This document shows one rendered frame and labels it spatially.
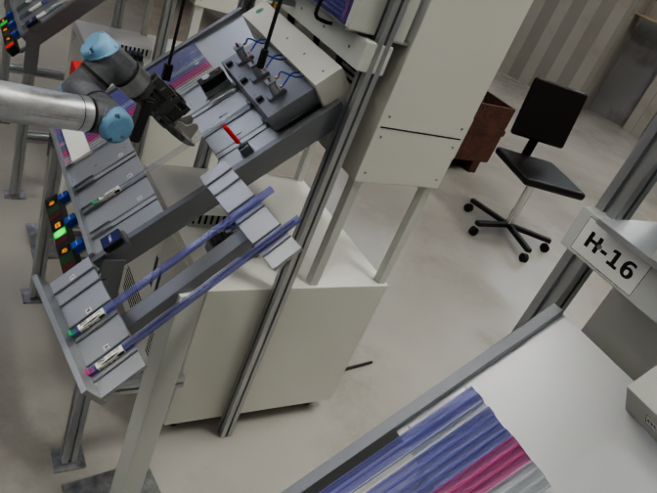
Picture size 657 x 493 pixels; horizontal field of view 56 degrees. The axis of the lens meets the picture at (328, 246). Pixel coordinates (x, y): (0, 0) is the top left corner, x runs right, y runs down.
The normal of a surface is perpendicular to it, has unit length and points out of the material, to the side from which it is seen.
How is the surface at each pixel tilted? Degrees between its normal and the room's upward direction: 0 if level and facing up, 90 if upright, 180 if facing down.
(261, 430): 0
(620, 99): 90
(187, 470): 0
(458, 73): 90
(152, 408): 90
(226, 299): 90
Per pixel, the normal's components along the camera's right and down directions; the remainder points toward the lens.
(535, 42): -0.60, 0.21
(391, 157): 0.45, 0.59
